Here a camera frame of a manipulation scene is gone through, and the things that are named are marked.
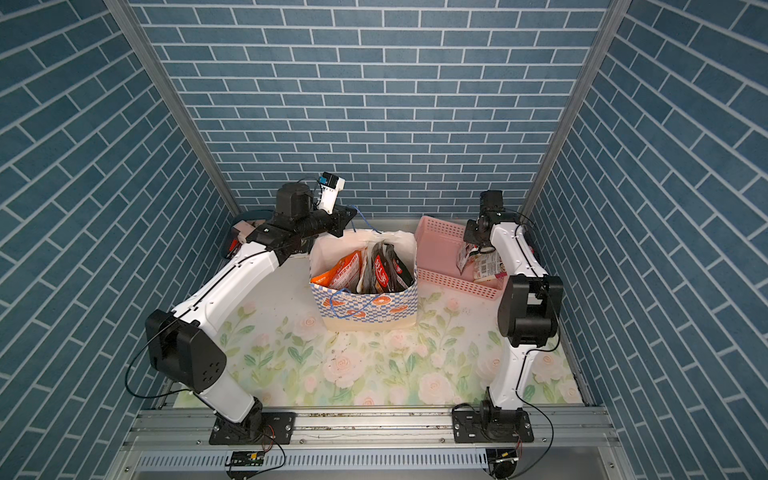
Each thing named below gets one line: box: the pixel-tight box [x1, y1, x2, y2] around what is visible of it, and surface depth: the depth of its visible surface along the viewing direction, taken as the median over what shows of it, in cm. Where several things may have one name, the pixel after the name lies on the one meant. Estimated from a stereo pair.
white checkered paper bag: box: [309, 229, 419, 331], surface depth 82 cm
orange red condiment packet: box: [310, 250, 362, 291], surface depth 82 cm
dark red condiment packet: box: [371, 240, 391, 293], surface depth 80 cm
